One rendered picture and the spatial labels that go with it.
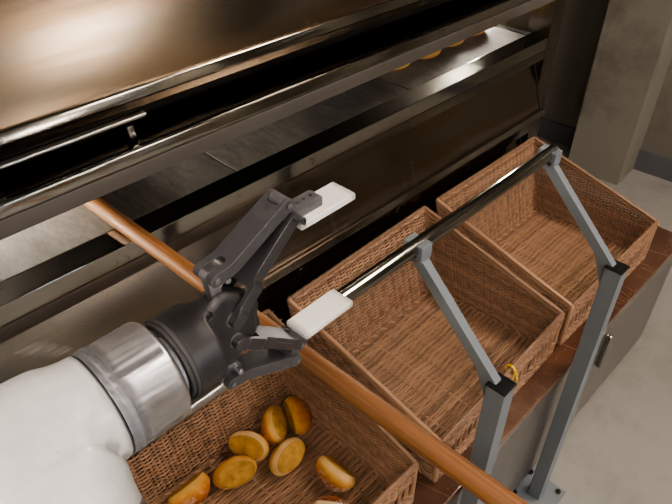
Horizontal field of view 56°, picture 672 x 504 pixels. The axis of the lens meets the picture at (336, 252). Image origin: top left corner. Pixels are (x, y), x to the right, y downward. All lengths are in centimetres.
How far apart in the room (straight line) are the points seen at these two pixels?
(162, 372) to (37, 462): 10
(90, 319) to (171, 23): 55
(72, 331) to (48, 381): 77
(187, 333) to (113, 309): 76
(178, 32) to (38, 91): 24
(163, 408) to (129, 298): 79
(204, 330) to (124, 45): 63
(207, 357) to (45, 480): 14
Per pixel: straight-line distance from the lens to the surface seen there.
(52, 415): 47
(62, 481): 47
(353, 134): 149
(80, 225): 127
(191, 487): 146
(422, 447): 82
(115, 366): 49
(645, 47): 355
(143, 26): 108
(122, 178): 94
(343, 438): 154
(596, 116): 373
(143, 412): 49
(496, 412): 126
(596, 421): 251
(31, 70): 101
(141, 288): 128
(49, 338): 124
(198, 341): 51
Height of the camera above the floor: 187
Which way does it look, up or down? 38 degrees down
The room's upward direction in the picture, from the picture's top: straight up
